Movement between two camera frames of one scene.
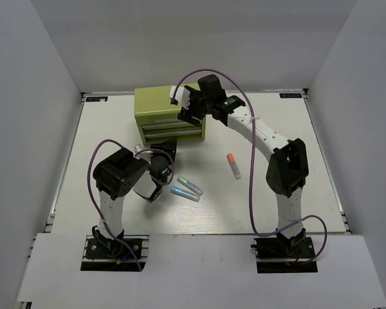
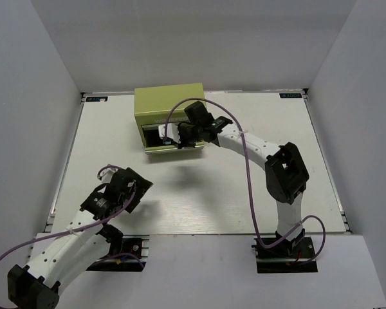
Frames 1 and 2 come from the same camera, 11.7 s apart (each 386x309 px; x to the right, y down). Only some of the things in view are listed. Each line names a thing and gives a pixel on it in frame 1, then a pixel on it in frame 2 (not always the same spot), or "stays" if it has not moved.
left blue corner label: (96, 98) stays
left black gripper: (169, 146) to (143, 185)
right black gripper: (188, 114) to (183, 145)
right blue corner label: (290, 95) stays
